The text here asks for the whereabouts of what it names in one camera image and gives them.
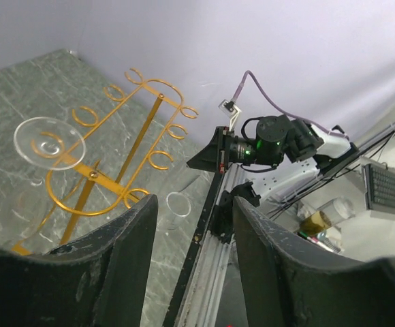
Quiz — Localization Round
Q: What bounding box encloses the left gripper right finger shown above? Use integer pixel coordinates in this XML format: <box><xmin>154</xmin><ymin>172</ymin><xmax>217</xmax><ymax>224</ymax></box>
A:
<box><xmin>233</xmin><ymin>197</ymin><xmax>395</xmax><ymax>326</ymax></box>

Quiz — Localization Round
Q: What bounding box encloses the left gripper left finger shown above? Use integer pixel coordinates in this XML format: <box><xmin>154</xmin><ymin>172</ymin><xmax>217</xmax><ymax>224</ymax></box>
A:
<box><xmin>0</xmin><ymin>195</ymin><xmax>158</xmax><ymax>326</ymax></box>

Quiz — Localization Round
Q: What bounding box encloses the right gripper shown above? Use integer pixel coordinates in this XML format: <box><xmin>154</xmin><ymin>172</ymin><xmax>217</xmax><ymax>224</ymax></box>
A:
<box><xmin>187</xmin><ymin>126</ymin><xmax>260</xmax><ymax>238</ymax></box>

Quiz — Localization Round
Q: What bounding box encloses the clear wine glass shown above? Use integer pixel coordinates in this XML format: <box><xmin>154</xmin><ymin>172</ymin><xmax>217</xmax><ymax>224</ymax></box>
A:
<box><xmin>10</xmin><ymin>116</ymin><xmax>86</xmax><ymax>236</ymax></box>
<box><xmin>166</xmin><ymin>192</ymin><xmax>191</xmax><ymax>230</ymax></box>

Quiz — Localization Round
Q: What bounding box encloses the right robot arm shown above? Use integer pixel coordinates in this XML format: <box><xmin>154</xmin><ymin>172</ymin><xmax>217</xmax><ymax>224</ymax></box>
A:
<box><xmin>187</xmin><ymin>114</ymin><xmax>359</xmax><ymax>243</ymax></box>

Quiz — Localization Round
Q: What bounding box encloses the clear plastic bottle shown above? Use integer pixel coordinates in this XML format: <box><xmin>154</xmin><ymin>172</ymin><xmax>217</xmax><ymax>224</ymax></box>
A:
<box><xmin>299</xmin><ymin>197</ymin><xmax>356</xmax><ymax>236</ymax></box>

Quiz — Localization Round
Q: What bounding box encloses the black keyboard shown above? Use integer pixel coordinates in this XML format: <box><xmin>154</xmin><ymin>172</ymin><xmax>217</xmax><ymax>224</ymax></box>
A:
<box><xmin>362</xmin><ymin>163</ymin><xmax>395</xmax><ymax>215</ymax></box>

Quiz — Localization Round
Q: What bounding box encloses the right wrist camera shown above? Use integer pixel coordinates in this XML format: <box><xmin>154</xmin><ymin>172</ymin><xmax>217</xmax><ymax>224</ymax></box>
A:
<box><xmin>219</xmin><ymin>99</ymin><xmax>242</xmax><ymax>131</ymax></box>

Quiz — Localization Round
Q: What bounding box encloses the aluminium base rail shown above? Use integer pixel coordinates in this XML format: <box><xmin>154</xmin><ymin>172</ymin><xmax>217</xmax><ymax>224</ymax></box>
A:
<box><xmin>162</xmin><ymin>164</ymin><xmax>244</xmax><ymax>326</ymax></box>

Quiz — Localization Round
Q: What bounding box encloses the gold wire glass rack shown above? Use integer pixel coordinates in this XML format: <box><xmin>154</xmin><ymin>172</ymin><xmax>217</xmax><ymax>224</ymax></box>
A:
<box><xmin>12</xmin><ymin>67</ymin><xmax>199</xmax><ymax>256</ymax></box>

